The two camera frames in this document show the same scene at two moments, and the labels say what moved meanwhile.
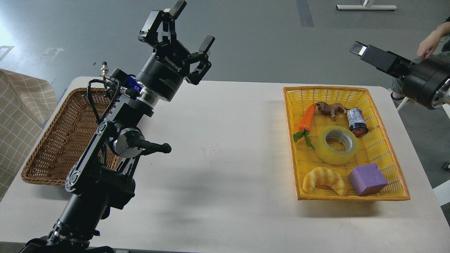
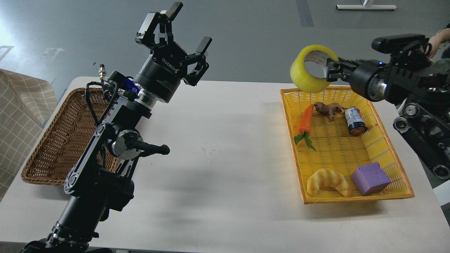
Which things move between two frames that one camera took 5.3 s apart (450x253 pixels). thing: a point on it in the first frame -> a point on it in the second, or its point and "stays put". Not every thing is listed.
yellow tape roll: x=330 y=157 -> x=302 y=79
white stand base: x=366 y=7 stays put
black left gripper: x=163 y=73 stays put
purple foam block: x=367 y=180 stays put
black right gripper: x=420 y=79 -> x=367 y=78
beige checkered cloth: x=26 y=101 stays put
